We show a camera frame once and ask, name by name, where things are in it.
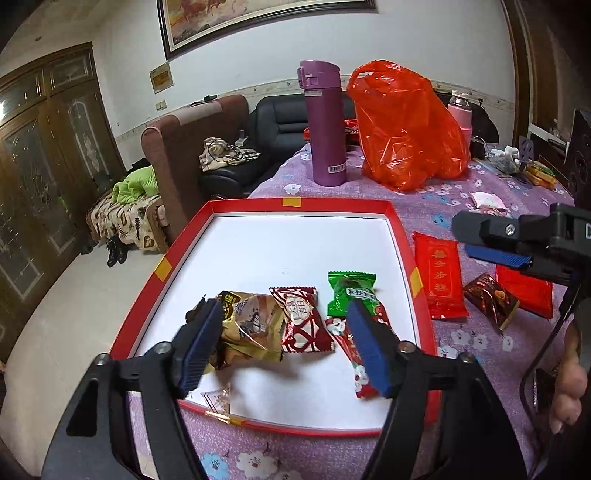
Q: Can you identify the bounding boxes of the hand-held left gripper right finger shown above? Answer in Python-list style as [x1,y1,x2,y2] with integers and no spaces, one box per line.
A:
[345,299,527,480]

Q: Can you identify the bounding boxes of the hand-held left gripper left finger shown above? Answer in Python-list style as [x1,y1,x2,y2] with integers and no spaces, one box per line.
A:
[41,299,227,480]

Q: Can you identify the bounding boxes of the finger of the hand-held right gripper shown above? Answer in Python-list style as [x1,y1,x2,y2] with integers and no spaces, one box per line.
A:
[465,244,573,283]
[451,210,555,254]

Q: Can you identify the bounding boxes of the red floral snack packet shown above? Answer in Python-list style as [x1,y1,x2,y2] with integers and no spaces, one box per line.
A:
[324,305,393,400]

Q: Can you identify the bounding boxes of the plain red snack packet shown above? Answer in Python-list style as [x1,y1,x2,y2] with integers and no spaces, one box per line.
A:
[496,265,554,319]

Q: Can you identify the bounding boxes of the golden brown snack packet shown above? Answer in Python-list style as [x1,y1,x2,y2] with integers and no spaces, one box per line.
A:
[187,291,284,370]

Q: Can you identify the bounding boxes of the long red gold-print snack packet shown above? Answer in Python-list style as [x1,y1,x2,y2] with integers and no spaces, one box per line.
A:
[412,231,469,320]

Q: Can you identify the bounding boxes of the green snack packet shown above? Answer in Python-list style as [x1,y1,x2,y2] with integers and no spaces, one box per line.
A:
[327,271,377,319]

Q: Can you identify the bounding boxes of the dark red patterned snack packet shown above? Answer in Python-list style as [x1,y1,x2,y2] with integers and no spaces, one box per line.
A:
[269,285,334,354]

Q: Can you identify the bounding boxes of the red tray box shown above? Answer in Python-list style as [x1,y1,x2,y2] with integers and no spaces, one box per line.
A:
[124,198,438,438]

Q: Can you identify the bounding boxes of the person's right hand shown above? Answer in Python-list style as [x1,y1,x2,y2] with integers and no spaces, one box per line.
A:
[549,318,591,435]

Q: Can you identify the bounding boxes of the small pink packet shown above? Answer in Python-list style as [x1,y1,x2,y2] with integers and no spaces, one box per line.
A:
[470,191,506,210]

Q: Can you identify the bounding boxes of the dark brown snack packet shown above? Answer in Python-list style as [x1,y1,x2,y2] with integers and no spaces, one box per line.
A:
[463,273,520,332]

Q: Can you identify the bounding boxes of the small clear candy wrapper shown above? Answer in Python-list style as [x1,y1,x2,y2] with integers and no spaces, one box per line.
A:
[199,383,232,418]

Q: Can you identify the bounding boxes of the yellow packets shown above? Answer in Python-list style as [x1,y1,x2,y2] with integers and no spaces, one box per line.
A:
[526,161,557,188]

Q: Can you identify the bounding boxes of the black perforated panel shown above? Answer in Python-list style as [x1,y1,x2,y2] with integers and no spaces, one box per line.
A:
[566,108,591,208]

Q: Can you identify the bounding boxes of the purple floral tablecloth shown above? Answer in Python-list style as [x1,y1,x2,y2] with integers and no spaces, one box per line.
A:
[129,141,583,480]

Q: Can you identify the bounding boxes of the pink bottle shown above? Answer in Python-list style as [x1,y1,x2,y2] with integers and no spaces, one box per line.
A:
[447,91,474,144]

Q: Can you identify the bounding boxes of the pair of black shoes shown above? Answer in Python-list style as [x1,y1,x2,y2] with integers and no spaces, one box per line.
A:
[107,235,129,267]

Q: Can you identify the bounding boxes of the orange-red plastic bag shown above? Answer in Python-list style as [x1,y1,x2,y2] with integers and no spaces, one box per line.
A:
[346,60,472,192]

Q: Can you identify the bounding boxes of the leaf-patterned blanket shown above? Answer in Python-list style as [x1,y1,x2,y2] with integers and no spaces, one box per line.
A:
[85,189,167,252]

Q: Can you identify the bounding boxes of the green jacket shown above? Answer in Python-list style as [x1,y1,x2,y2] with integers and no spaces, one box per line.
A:
[112,167,160,206]

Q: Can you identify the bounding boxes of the wooden door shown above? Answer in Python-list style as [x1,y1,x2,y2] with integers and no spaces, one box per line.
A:
[503,0,591,139]

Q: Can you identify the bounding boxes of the checked cloth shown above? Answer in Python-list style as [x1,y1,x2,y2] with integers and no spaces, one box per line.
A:
[198,137,259,174]

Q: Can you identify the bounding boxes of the brown armchair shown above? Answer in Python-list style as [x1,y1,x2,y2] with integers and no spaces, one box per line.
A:
[141,95,250,252]

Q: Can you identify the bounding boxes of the purple thermos bottle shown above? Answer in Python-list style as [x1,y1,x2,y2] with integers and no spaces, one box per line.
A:
[297,59,348,186]

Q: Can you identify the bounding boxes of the wooden glass-door cabinet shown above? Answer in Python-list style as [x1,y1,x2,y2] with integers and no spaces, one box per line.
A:
[0,41,127,365]

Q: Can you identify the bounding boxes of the black leather sofa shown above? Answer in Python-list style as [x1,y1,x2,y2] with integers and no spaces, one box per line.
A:
[199,95,356,199]

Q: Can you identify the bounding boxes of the yellow wall notice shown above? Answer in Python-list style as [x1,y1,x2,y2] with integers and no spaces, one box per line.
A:
[149,62,175,93]

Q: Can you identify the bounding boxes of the framed wall painting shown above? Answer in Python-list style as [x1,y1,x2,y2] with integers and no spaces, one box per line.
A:
[156,0,379,61]

